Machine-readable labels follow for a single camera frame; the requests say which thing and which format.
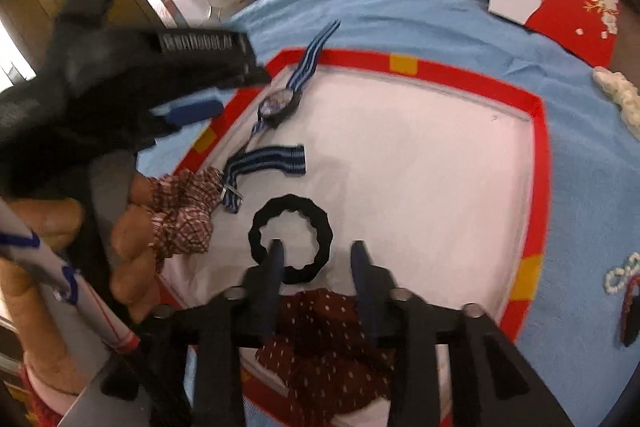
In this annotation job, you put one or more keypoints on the pink red garment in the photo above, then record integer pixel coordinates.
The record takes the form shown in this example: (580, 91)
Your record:
(42, 404)

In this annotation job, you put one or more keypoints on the light blue blanket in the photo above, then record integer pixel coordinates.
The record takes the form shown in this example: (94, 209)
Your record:
(400, 9)

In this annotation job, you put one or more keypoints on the person's left hand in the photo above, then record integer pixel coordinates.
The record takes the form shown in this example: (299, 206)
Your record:
(132, 237)

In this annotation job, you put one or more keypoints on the white blue printed strip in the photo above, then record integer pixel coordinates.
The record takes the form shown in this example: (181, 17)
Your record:
(65, 277)

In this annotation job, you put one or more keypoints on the white crocheted piece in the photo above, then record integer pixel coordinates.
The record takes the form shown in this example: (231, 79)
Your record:
(622, 92)

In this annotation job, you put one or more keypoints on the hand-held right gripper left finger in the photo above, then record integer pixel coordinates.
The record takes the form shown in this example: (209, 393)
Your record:
(272, 279)

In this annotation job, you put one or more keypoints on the blue striped wrist watch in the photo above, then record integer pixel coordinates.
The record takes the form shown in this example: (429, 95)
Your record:
(278, 105)

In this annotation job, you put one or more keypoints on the dark red dotted scrunchie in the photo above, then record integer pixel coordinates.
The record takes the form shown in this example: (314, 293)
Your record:
(325, 357)

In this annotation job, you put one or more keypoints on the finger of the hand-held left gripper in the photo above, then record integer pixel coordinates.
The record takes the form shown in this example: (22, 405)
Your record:
(210, 52)
(192, 112)

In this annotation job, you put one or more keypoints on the white mat with red border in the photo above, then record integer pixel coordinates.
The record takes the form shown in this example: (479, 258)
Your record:
(425, 182)

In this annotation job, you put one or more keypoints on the red plaid scrunchie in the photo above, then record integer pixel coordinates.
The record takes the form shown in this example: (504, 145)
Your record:
(186, 207)

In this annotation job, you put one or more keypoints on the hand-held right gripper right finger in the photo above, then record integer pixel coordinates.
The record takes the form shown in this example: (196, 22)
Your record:
(361, 287)

